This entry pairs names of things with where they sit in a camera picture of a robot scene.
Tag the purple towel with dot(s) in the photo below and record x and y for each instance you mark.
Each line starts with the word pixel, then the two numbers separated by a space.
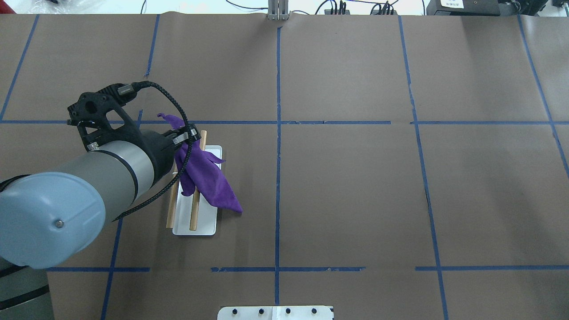
pixel 203 174

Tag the white wooden towel rack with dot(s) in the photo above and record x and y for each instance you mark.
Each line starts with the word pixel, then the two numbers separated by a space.
pixel 190 215

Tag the clear plastic wrap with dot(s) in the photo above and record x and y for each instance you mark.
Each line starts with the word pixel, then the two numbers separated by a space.
pixel 63 6

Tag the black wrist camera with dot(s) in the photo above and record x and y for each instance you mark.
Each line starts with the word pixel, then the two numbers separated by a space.
pixel 89 116

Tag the black mini computer box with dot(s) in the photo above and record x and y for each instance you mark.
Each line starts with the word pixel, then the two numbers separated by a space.
pixel 463 8

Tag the brown paper table cover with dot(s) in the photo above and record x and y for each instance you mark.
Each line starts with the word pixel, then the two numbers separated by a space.
pixel 399 168

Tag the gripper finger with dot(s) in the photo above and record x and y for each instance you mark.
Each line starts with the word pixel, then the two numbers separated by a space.
pixel 185 134

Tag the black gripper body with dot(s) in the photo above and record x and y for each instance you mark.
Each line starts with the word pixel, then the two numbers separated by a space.
pixel 154 145

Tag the aluminium frame post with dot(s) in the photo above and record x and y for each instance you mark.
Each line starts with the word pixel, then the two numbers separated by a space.
pixel 278 10

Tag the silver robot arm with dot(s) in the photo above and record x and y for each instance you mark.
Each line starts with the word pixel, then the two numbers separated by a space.
pixel 48 217

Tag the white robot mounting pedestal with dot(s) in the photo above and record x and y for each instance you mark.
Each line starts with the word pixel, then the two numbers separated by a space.
pixel 291 312

